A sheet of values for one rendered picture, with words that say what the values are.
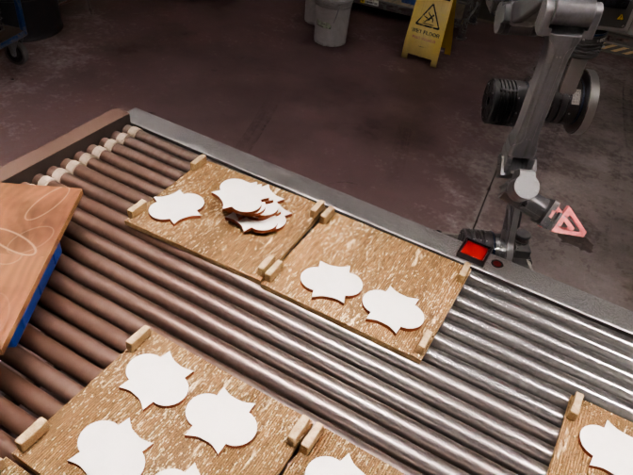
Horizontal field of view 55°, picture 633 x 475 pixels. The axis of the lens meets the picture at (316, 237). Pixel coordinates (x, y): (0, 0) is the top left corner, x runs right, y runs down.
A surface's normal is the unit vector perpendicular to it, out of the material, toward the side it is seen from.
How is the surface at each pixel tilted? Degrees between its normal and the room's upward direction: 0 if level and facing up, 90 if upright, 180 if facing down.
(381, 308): 0
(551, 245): 0
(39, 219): 0
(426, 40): 77
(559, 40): 97
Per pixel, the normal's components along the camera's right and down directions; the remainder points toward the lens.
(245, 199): 0.09, -0.76
